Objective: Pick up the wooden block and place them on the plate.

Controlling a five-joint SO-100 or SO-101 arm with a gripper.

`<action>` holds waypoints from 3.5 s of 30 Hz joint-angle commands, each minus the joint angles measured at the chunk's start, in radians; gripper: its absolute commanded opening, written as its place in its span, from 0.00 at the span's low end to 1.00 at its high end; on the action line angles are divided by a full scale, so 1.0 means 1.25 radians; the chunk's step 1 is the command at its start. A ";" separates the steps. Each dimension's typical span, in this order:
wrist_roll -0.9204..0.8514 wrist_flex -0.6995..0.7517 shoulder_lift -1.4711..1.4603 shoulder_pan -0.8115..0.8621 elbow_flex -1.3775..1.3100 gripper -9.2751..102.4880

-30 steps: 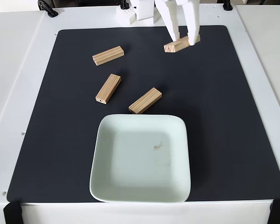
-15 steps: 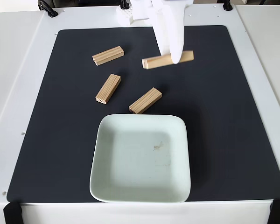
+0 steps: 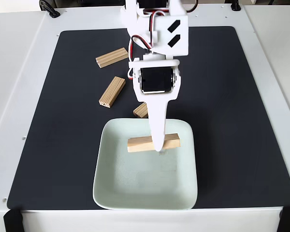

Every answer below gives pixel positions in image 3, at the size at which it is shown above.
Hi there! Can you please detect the grooved wooden block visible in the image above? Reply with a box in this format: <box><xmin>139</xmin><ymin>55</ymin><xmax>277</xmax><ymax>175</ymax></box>
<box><xmin>133</xmin><ymin>102</ymin><xmax>149</xmax><ymax>118</ymax></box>
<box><xmin>99</xmin><ymin>76</ymin><xmax>126</xmax><ymax>109</ymax></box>
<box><xmin>95</xmin><ymin>47</ymin><xmax>130</xmax><ymax>69</ymax></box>
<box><xmin>127</xmin><ymin>133</ymin><xmax>181</xmax><ymax>153</ymax></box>

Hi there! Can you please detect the black table mat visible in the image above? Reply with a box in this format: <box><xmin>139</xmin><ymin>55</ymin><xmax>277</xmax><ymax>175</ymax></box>
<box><xmin>6</xmin><ymin>26</ymin><xmax>290</xmax><ymax>210</ymax></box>

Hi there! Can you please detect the pale green square plate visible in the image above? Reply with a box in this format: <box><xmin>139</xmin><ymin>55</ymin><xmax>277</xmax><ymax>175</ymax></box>
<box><xmin>92</xmin><ymin>117</ymin><xmax>199</xmax><ymax>210</ymax></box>

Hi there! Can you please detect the red black white servo cable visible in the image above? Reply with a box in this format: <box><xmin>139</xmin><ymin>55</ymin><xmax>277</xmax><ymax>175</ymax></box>
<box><xmin>127</xmin><ymin>9</ymin><xmax>169</xmax><ymax>80</ymax></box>

